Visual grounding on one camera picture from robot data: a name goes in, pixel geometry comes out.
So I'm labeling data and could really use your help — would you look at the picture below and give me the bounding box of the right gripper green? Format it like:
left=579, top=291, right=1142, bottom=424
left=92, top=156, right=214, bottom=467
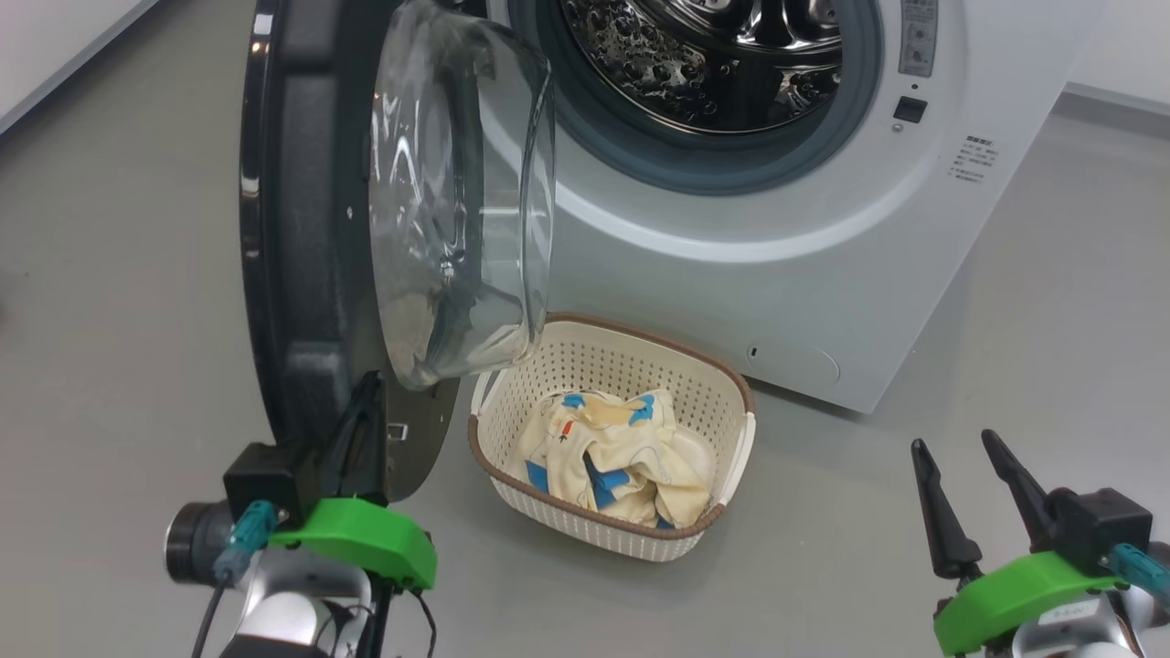
left=911, top=430, right=1130, bottom=657

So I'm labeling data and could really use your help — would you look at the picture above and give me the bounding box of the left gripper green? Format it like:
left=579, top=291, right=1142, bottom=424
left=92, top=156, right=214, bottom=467
left=270, top=370, right=438, bottom=590

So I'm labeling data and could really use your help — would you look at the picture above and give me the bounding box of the cream garment with cartoon print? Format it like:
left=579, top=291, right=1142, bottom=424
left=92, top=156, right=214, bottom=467
left=519, top=388, right=682, bottom=513

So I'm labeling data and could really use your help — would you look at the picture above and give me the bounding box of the washing machine door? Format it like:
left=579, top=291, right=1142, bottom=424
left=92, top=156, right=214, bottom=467
left=239, top=0, right=557, bottom=508

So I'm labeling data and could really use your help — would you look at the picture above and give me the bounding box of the cream garment with blue cuff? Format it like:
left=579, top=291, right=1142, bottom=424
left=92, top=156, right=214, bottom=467
left=585, top=430, right=716, bottom=531

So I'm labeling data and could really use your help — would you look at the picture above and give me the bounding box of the white front-load washing machine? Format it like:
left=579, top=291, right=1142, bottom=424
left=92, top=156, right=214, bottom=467
left=448, top=0, right=1112, bottom=414

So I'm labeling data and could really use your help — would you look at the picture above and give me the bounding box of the stainless steel washing machine drum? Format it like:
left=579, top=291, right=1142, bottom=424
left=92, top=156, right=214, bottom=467
left=559, top=0, right=844, bottom=136

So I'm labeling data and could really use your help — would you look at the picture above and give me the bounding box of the cream perforated laundry basket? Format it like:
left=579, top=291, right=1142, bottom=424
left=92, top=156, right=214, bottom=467
left=468, top=313, right=757, bottom=563

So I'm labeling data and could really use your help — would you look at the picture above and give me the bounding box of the grey warning label sticker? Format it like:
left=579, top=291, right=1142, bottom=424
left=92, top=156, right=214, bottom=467
left=899, top=0, right=940, bottom=79

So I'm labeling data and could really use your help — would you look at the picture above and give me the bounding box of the left teal plug cable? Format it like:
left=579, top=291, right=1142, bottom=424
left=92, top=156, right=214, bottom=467
left=190, top=501, right=277, bottom=658

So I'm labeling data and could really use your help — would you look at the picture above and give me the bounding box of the teal plug cable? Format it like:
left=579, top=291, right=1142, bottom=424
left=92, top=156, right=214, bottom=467
left=190, top=501, right=277, bottom=658
left=1101, top=544, right=1170, bottom=609

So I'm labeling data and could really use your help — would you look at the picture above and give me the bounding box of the right teal plug cable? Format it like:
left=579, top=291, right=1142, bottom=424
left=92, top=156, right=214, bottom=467
left=1101, top=544, right=1170, bottom=609

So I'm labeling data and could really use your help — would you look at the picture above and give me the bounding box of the thin black cable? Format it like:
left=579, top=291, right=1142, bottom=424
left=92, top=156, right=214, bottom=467
left=402, top=589, right=440, bottom=658

